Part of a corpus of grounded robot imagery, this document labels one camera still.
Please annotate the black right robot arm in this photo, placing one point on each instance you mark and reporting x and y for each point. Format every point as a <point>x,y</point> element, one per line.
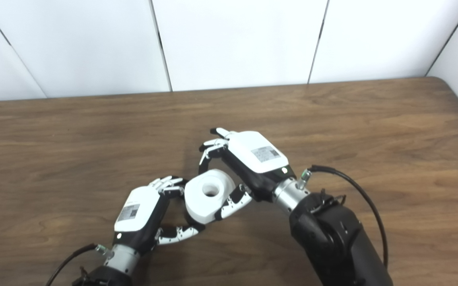
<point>332,238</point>

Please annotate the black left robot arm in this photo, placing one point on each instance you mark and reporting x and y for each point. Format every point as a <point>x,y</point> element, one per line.
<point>109,268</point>

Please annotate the black and white left hand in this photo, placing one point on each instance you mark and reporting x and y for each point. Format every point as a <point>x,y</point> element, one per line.
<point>139,214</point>

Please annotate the round white piece with holes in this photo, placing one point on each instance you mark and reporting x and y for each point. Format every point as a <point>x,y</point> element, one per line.
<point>209,196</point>

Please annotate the black and white right hand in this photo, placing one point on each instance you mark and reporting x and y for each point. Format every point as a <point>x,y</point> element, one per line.
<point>257,159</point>

